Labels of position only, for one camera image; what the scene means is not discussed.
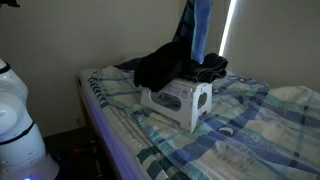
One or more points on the blue striped cloth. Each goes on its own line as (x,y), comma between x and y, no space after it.
(194,27)

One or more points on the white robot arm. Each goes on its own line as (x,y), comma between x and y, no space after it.
(23,154)

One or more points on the white folding step stool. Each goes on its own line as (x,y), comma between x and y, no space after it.
(195,100)

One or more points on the black cloth on stool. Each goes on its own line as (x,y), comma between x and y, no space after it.
(159,68)

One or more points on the green striped bed sheet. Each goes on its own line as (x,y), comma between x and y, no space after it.
(152,160)

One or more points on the dark folded towel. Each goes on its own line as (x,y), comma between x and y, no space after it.
(213,67)

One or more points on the white mattress edge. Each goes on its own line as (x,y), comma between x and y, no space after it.
(120,159)

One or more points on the blue plaid duvet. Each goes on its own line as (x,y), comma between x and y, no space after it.
(254,132)

